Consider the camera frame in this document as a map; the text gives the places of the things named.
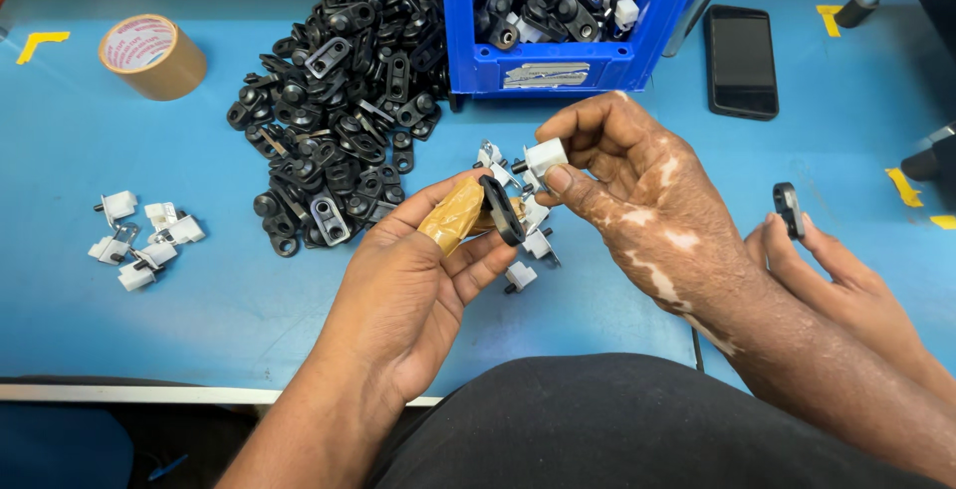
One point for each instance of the black smartphone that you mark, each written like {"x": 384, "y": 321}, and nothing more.
{"x": 741, "y": 62}

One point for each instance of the yellow tape mark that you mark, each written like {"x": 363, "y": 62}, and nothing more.
{"x": 39, "y": 42}
{"x": 944, "y": 221}
{"x": 830, "y": 18}
{"x": 904, "y": 187}

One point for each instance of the brown packing tape roll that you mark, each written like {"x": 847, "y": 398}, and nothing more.
{"x": 146, "y": 52}

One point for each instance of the person's black clothing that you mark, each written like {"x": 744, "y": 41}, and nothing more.
{"x": 597, "y": 429}

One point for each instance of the black plastic bracket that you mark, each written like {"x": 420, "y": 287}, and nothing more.
{"x": 502, "y": 212}
{"x": 788, "y": 209}

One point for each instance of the white plastic clip with pin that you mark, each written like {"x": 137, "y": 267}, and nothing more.
{"x": 544, "y": 157}
{"x": 504, "y": 175}
{"x": 489, "y": 154}
{"x": 536, "y": 214}
{"x": 539, "y": 244}
{"x": 520, "y": 275}

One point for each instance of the blue plastic bin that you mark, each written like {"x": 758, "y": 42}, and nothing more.
{"x": 553, "y": 71}

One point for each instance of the cluster of white clips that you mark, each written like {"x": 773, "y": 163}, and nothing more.
{"x": 146, "y": 239}

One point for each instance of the person's right hand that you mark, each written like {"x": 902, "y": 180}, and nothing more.
{"x": 657, "y": 205}

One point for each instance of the brown tape thumb wrap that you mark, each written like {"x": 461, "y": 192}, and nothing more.
{"x": 450, "y": 214}

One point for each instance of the pile of black brackets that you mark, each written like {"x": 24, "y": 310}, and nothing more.
{"x": 343, "y": 115}

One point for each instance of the person's left hand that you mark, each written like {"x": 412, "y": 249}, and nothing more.
{"x": 388, "y": 302}

